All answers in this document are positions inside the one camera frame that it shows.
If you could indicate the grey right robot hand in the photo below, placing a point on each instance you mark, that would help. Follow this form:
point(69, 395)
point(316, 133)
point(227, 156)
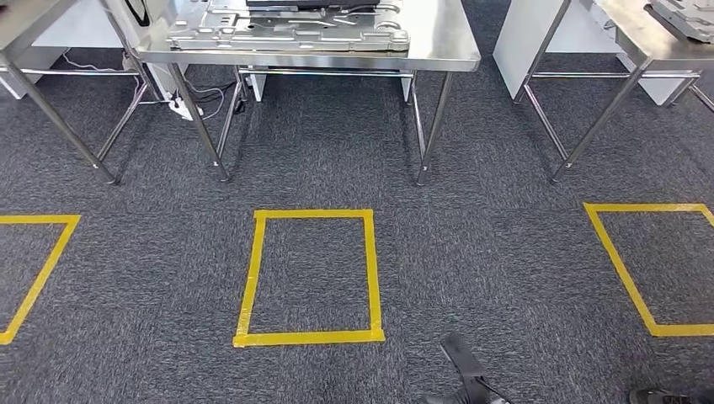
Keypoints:
point(443, 398)

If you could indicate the black plastic panel with cutouts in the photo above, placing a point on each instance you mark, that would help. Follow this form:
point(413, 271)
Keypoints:
point(312, 3)

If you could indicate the steel workbench table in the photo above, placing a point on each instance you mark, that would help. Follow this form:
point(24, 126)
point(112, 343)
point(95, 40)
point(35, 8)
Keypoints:
point(440, 39)

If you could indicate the yellow floor tape square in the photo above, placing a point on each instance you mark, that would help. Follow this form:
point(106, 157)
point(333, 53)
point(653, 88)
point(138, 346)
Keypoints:
point(309, 337)
point(619, 262)
point(42, 279)

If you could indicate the black shoe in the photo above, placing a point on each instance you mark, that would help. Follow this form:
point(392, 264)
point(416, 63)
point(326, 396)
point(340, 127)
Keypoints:
point(664, 397)

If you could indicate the white cabinet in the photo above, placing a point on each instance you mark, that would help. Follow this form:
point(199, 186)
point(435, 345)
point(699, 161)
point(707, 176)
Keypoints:
point(524, 44)
point(83, 28)

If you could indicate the white power strip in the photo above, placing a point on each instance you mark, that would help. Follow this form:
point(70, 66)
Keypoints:
point(184, 108)

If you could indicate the stamped silver metal sheet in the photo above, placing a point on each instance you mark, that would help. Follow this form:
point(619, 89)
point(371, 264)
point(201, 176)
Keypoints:
point(691, 19)
point(279, 36)

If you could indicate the steel side table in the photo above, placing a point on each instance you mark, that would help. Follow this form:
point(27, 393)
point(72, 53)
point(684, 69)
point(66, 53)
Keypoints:
point(641, 39)
point(22, 22)

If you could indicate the black right wrist camera bracket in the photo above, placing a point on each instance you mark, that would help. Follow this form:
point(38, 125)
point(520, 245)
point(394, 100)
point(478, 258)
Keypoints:
point(463, 359)

